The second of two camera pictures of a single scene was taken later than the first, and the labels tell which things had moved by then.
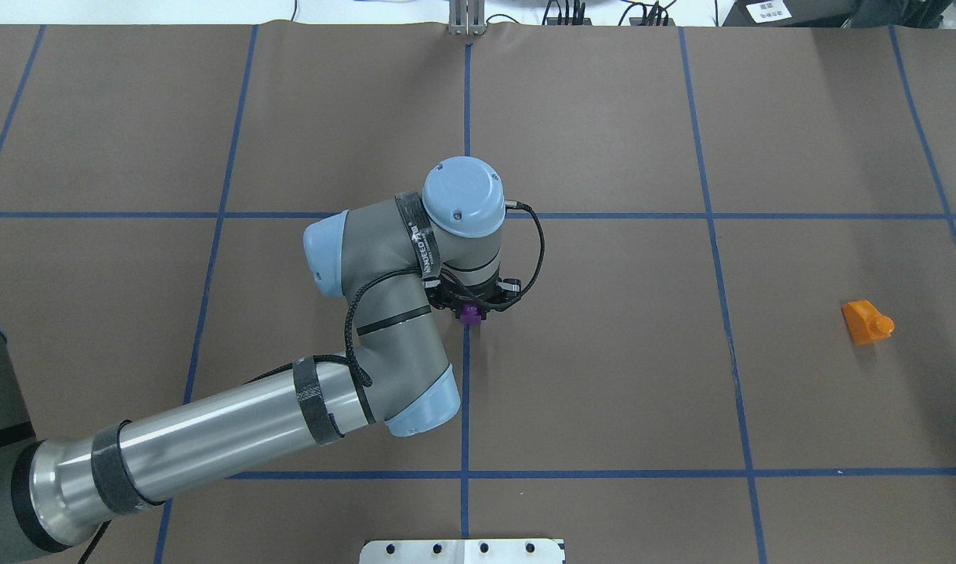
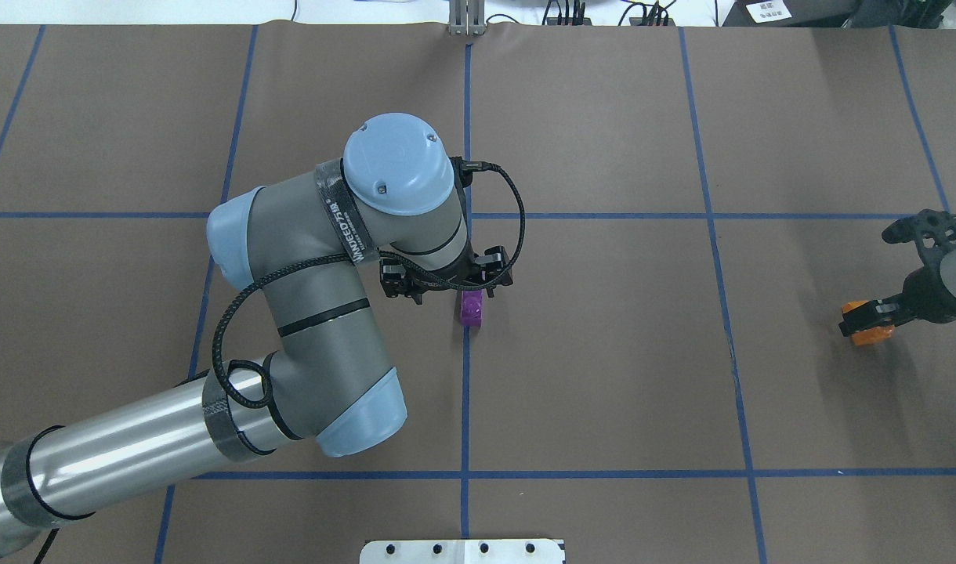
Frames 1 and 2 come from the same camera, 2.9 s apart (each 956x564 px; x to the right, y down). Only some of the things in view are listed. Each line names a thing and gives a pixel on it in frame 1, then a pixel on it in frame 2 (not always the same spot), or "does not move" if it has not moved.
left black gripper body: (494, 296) → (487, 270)
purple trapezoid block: (470, 315) does not move
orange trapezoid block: (867, 324) does not move
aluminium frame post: (467, 17) does not move
